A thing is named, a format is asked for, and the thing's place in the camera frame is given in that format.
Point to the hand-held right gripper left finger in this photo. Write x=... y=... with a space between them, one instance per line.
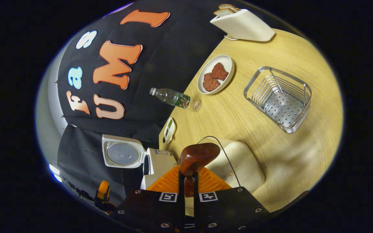
x=147 y=207

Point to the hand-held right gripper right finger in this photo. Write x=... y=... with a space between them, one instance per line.
x=231 y=207

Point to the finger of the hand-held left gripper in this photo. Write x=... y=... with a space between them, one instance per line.
x=103 y=191

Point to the white rice cooker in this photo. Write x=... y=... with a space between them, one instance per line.
x=121 y=153

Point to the brown wooden spoon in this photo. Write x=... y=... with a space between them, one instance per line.
x=197 y=155

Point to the white divided bean dish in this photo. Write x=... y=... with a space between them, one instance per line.
x=169 y=129

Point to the clear plastic water bottle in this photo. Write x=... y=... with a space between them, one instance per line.
x=173 y=97

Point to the red meat piece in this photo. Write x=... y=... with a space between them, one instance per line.
x=219 y=71
x=210 y=82

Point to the black backdrop cloth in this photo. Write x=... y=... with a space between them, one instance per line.
x=160 y=64

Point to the white round plate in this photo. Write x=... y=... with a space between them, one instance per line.
x=206 y=69

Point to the white toaster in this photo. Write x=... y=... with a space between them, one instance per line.
x=244 y=27

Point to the toasted bread slice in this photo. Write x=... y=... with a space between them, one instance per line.
x=230 y=7
x=223 y=13

